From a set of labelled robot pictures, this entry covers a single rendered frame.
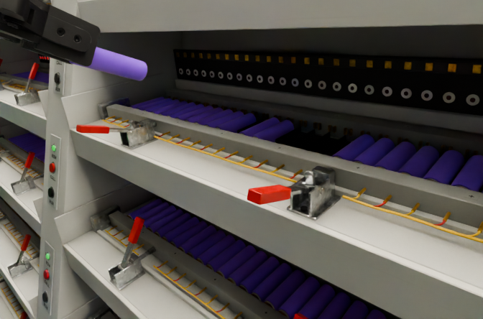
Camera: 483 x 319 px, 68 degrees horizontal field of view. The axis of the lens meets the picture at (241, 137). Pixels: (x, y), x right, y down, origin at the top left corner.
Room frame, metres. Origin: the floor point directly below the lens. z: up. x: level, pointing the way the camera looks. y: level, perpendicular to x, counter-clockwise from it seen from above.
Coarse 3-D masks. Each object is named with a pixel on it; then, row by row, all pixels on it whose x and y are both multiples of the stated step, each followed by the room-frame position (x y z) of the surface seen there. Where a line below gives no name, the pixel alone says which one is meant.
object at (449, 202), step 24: (120, 120) 0.55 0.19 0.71; (168, 120) 0.47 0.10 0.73; (192, 144) 0.41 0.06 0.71; (216, 144) 0.40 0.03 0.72; (240, 144) 0.37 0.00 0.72; (264, 144) 0.36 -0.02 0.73; (288, 168) 0.33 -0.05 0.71; (312, 168) 0.31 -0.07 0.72; (336, 168) 0.30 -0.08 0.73; (360, 168) 0.29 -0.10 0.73; (360, 192) 0.28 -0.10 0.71; (384, 192) 0.27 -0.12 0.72; (408, 192) 0.26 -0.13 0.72; (432, 192) 0.25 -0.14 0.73; (456, 192) 0.25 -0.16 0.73; (408, 216) 0.24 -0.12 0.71; (456, 216) 0.24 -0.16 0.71; (480, 216) 0.23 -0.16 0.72; (480, 240) 0.22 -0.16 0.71
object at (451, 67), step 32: (192, 64) 0.62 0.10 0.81; (224, 64) 0.57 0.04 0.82; (256, 64) 0.52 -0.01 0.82; (288, 64) 0.48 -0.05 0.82; (320, 64) 0.45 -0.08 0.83; (352, 64) 0.42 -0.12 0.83; (384, 64) 0.40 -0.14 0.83; (416, 64) 0.37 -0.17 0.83; (448, 64) 0.35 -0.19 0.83; (480, 64) 0.34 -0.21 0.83; (352, 96) 0.43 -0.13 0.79; (384, 96) 0.40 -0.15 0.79; (416, 96) 0.38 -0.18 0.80; (480, 96) 0.34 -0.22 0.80
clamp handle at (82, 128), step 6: (78, 126) 0.40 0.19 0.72; (84, 126) 0.40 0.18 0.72; (90, 126) 0.41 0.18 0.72; (96, 126) 0.41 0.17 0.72; (102, 126) 0.42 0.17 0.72; (132, 126) 0.45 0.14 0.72; (84, 132) 0.40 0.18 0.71; (90, 132) 0.41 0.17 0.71; (96, 132) 0.41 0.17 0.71; (102, 132) 0.42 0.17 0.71; (108, 132) 0.42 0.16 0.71
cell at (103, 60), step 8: (96, 48) 0.29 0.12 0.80; (96, 56) 0.29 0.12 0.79; (104, 56) 0.29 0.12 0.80; (112, 56) 0.30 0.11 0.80; (120, 56) 0.31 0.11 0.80; (96, 64) 0.29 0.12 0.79; (104, 64) 0.29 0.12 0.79; (112, 64) 0.30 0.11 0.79; (120, 64) 0.30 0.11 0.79; (128, 64) 0.31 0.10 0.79; (136, 64) 0.32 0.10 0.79; (144, 64) 0.32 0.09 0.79; (104, 72) 0.30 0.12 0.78; (112, 72) 0.30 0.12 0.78; (120, 72) 0.31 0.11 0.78; (128, 72) 0.31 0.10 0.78; (136, 72) 0.32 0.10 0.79; (144, 72) 0.32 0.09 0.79
